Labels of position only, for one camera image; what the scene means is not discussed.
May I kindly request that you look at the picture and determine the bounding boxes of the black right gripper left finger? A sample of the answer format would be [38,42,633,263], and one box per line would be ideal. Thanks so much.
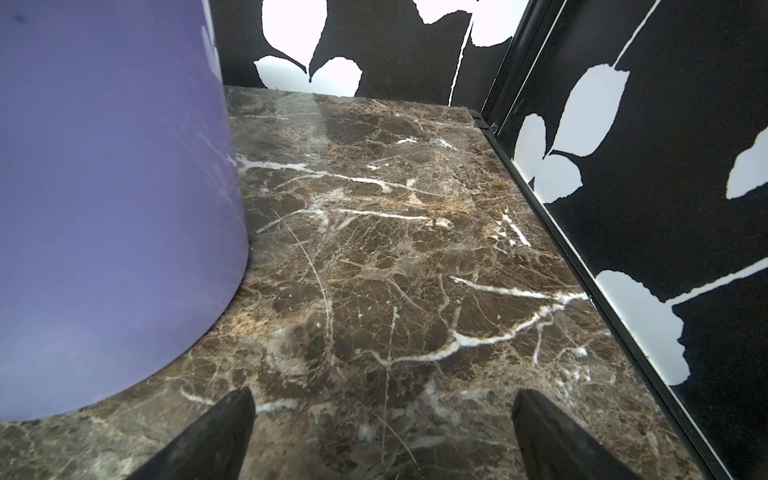
[129,387,256,479]

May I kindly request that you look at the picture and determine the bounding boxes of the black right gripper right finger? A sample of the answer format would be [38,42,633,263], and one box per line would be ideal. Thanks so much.
[511,389,639,480]

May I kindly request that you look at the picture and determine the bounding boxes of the purple plastic bucket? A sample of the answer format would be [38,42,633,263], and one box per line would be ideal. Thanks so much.
[1,1,249,422]

